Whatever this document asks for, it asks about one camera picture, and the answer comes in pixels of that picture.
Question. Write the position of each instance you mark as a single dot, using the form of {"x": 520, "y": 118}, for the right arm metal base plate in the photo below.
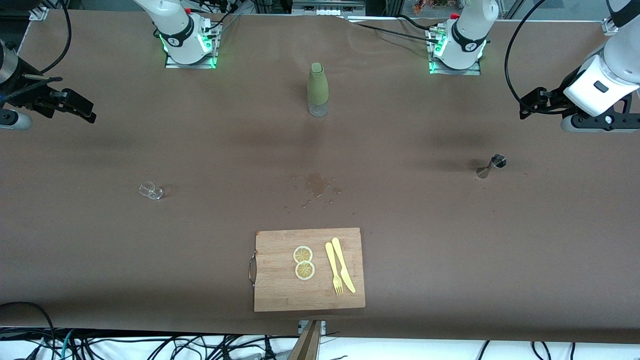
{"x": 200, "y": 65}

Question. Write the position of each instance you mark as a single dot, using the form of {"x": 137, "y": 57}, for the steel jigger measuring cup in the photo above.
{"x": 497, "y": 161}

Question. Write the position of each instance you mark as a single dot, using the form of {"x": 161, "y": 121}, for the brown wooden post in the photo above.
{"x": 307, "y": 347}

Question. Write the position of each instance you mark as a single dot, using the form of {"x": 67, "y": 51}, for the wooden cutting board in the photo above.
{"x": 280, "y": 285}

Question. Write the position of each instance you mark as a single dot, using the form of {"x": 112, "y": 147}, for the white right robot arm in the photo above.
{"x": 180, "y": 30}

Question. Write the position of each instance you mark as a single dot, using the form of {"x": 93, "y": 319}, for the silver metal bracket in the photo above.
{"x": 323, "y": 326}

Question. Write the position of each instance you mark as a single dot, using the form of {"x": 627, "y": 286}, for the spilled liquid puddle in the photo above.
{"x": 316, "y": 184}

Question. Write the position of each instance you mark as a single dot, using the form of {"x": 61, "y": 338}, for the yellow plastic fork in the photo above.
{"x": 332, "y": 262}

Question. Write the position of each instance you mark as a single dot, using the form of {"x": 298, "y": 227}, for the lemon slice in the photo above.
{"x": 303, "y": 254}
{"x": 305, "y": 271}

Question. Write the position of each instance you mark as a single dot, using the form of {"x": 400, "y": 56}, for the red orange patterned object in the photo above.
{"x": 430, "y": 5}

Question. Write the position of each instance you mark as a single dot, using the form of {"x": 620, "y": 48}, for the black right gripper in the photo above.
{"x": 22, "y": 89}

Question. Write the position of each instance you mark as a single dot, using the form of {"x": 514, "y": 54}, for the yellow plastic knife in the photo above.
{"x": 342, "y": 262}

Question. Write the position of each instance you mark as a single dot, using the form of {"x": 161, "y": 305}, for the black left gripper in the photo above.
{"x": 555, "y": 96}

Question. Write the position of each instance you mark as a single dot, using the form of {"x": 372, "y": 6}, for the green sleeved glass bottle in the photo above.
{"x": 318, "y": 85}

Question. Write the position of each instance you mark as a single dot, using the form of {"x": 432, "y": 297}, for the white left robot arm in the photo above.
{"x": 470, "y": 35}

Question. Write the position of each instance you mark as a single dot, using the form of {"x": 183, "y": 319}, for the small clear glass cup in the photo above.
{"x": 151, "y": 191}

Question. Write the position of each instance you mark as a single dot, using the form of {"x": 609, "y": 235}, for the white power strip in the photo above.
{"x": 327, "y": 10}

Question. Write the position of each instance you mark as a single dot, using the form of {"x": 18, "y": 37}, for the aluminium frame corner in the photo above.
{"x": 610, "y": 27}
{"x": 39, "y": 13}

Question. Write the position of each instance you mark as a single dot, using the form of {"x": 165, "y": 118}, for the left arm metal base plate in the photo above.
{"x": 470, "y": 71}

